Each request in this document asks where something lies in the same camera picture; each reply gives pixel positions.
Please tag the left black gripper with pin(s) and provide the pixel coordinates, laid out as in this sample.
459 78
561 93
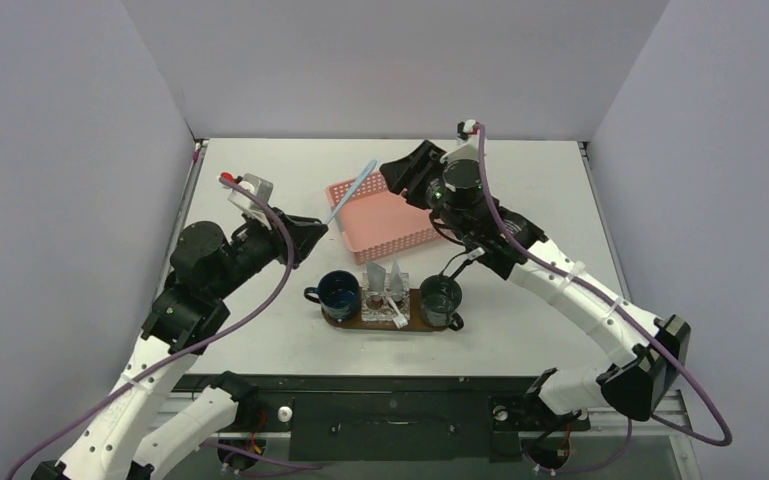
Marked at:
303 232

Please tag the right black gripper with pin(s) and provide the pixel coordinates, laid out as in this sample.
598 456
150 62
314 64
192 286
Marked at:
420 176

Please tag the light blue toothbrush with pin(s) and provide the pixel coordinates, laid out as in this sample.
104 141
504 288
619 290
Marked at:
352 189

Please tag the pink perforated plastic basket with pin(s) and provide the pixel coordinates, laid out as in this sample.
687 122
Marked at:
375 223

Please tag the dark blue mug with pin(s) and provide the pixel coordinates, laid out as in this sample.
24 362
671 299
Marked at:
338 294

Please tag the red cap toothpaste tube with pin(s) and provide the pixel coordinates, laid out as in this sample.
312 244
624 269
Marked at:
376 286

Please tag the dark cap toothpaste tube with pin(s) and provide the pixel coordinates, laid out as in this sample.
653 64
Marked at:
396 286

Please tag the dark green mug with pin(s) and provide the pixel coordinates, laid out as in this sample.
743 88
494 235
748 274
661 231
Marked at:
440 297

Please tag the brown oval wooden tray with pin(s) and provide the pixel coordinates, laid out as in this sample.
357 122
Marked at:
415 324

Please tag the white toothbrush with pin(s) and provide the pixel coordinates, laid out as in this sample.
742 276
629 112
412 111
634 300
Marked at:
399 320

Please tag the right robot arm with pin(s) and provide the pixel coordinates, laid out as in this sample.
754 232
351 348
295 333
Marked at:
638 344

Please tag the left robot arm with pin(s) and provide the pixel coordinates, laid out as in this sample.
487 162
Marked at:
207 266

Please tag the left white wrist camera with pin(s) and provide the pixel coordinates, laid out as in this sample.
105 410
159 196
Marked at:
248 193

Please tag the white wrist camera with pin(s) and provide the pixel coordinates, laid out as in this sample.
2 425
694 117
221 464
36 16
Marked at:
467 141
248 193

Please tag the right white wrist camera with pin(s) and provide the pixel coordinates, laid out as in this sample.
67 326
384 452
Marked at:
467 141

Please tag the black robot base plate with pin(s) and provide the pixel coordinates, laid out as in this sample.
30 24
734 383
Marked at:
385 418

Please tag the aluminium rail frame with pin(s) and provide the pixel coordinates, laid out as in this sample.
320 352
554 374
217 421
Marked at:
672 408

